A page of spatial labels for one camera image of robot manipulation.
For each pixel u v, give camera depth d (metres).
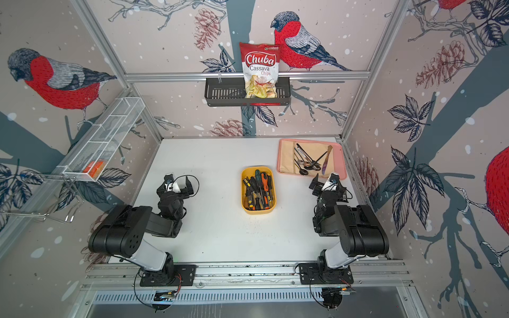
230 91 0.95
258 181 0.95
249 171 0.99
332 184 0.74
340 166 1.10
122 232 0.46
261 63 0.82
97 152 0.74
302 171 1.03
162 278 0.68
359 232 0.44
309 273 0.73
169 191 0.76
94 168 0.66
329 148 1.14
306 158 1.10
